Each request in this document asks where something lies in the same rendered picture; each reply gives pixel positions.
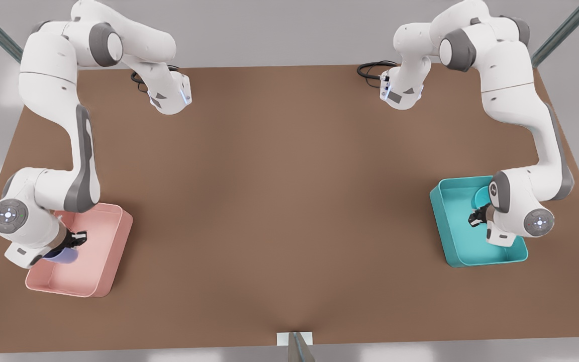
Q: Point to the teal bowl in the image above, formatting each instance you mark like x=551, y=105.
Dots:
x=481, y=196

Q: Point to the blue cup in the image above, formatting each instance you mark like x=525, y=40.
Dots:
x=64, y=256

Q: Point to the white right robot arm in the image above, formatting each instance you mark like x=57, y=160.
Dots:
x=51, y=65

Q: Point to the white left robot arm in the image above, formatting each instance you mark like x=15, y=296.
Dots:
x=508, y=75

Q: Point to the teal plastic box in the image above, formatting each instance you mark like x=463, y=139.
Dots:
x=458, y=226

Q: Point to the pink plastic box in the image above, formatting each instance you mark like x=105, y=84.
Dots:
x=99, y=251

